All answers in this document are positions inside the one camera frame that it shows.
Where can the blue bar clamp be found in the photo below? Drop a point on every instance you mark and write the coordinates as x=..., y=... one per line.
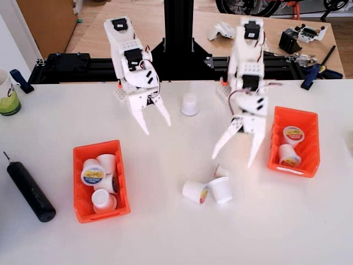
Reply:
x=310, y=76

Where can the black aluminium frame post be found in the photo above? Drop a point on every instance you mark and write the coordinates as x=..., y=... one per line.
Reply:
x=178, y=22

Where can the white and green mug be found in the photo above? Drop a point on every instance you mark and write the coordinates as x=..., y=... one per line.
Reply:
x=9, y=105

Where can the white printed robot part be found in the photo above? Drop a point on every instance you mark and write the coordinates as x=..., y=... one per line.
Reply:
x=219, y=30

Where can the black box on frame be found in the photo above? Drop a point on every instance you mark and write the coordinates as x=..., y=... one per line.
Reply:
x=67, y=64

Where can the red lid coffee pod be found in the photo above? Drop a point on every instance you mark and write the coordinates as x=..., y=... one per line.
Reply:
x=107, y=186
x=189, y=104
x=288, y=156

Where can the small clear parts bag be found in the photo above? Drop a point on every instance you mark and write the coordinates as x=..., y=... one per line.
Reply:
x=303, y=59

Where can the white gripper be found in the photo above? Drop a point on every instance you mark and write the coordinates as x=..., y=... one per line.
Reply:
x=252, y=123
x=139, y=102

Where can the blue lid coffee pod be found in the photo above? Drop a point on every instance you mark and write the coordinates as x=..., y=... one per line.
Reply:
x=109, y=163
x=92, y=174

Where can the black electric screwdriver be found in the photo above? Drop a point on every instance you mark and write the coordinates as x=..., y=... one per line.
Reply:
x=30, y=190

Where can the white part with circuit board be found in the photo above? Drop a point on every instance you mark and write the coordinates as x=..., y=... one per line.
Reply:
x=317, y=36

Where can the orange plastic storage bin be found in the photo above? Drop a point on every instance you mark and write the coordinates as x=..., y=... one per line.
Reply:
x=80, y=198

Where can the black printed part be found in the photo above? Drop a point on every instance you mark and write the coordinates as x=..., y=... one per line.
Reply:
x=288, y=42

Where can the orange bin with white label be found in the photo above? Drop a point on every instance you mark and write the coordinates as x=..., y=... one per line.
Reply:
x=303, y=121

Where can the wooden cabinet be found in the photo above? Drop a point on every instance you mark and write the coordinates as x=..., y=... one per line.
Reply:
x=47, y=25

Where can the wooden table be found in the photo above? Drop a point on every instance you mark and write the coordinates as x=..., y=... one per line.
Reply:
x=91, y=41

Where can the orange stand post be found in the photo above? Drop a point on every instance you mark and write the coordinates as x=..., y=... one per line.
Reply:
x=296, y=9

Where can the black aluminium frame rail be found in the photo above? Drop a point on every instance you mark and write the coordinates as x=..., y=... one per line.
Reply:
x=93, y=69

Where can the clear bag of screws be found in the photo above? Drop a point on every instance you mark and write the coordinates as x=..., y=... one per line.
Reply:
x=268, y=45

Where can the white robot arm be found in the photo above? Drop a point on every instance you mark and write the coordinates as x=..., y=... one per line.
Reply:
x=118, y=52
x=245, y=55

